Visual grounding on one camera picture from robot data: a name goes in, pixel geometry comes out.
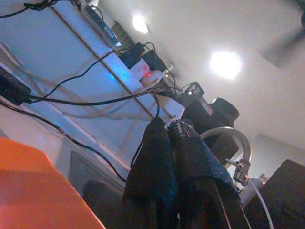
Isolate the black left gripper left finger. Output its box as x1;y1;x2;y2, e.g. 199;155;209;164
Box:
122;116;179;229

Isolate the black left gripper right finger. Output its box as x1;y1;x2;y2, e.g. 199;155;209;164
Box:
167;118;252;229

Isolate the orange bowl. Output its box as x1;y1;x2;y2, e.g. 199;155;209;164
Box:
0;136;106;229

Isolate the chrome sink faucet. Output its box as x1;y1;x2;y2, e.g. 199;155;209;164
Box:
200;126;253;189

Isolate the black electronic device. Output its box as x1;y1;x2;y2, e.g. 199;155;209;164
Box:
180;82;240;165

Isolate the black water dispenser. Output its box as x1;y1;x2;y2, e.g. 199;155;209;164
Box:
243;159;305;229

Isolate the white plug with red light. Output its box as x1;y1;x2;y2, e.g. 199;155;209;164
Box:
130;58;165;88

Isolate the black plug adapter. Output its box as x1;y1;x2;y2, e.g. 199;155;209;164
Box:
119;42;146;70
144;50;167;72

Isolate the round ceiling light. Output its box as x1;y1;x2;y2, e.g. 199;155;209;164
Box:
132;14;150;34
209;50;243;80

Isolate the silver flat hard drive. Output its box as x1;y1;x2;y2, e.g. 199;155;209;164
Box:
84;5;122;47

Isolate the ceiling fan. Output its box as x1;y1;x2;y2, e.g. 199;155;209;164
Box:
258;23;305;69

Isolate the black power adapter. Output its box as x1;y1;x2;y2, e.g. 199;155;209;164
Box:
0;66;33;106

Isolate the white water hose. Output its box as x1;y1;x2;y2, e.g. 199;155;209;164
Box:
247;178;275;229

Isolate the black adapter cable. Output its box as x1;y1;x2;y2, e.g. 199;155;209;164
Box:
30;89;159;107

